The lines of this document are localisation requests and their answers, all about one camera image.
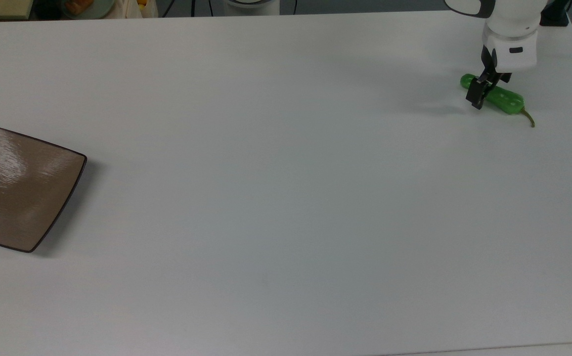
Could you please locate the black stand foot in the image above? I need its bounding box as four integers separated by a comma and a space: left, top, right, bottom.
540, 0, 572, 27

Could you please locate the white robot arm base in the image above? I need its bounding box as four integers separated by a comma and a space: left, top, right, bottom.
223, 0, 281, 16

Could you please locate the brown square ceramic plate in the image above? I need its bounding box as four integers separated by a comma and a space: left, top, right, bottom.
0, 127, 88, 254

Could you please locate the green chili pepper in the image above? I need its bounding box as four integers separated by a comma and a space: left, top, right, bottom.
460, 73, 536, 128

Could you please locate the beige cloth bag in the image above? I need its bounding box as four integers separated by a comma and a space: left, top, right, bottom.
102, 0, 159, 19

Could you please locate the black gripper silver flange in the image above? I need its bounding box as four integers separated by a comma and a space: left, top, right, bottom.
466, 45, 513, 110

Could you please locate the bowl with orange food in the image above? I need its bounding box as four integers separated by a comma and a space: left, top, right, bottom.
60, 0, 116, 20

